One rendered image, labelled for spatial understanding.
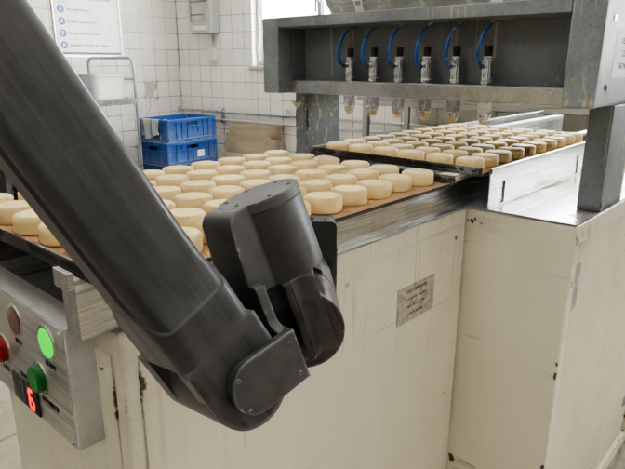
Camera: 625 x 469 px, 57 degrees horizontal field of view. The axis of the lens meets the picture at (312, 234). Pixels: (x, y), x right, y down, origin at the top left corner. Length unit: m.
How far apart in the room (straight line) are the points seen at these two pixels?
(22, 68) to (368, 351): 0.70
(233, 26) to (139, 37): 0.91
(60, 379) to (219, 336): 0.33
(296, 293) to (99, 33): 5.40
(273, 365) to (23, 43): 0.22
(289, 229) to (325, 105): 1.10
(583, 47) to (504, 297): 0.43
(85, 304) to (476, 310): 0.75
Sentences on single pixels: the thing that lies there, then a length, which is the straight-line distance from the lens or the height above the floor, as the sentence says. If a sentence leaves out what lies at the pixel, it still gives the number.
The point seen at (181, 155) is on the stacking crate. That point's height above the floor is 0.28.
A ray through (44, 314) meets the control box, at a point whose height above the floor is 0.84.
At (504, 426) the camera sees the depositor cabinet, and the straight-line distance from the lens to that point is 1.20.
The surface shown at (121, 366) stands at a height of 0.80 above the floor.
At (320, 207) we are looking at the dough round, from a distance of 0.73.
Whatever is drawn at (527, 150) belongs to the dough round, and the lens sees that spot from 1.27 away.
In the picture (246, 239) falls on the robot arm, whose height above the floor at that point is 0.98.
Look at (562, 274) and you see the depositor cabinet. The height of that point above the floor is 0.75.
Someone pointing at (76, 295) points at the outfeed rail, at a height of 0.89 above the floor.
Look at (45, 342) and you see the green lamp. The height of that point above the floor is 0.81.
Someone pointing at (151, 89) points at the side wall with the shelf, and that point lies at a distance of 6.06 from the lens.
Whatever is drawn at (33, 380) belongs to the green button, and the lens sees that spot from 0.71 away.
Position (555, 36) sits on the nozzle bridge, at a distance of 1.09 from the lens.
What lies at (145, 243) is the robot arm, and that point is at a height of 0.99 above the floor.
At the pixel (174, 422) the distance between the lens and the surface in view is 0.67.
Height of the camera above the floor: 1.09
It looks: 17 degrees down
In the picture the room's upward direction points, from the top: straight up
